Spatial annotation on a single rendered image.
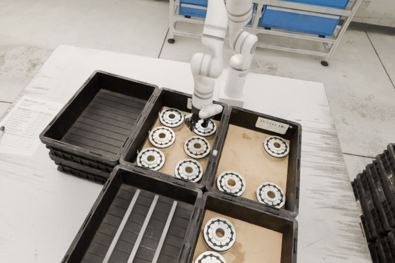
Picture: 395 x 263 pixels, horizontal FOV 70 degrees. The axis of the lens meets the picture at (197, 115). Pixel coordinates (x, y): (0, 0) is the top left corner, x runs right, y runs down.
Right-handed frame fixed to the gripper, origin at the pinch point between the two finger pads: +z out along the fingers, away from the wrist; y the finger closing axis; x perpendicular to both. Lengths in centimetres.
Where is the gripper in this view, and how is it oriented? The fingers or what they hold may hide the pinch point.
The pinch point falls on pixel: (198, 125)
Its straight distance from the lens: 113.2
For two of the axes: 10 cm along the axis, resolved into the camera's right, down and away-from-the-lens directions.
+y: -8.7, 3.2, -3.7
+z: -0.8, 6.5, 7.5
